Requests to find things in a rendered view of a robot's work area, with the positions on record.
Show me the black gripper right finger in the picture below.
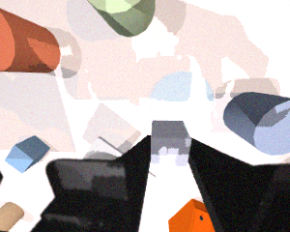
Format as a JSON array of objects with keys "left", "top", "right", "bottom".
[{"left": 188, "top": 137, "right": 290, "bottom": 232}]

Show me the blue block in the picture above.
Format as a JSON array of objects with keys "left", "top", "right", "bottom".
[{"left": 5, "top": 135, "right": 50, "bottom": 174}]

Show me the olive green cup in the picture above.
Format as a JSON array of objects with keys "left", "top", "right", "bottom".
[{"left": 87, "top": 0, "right": 156, "bottom": 38}]

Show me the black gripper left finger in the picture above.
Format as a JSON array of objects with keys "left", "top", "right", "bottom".
[{"left": 44, "top": 135, "right": 151, "bottom": 232}]

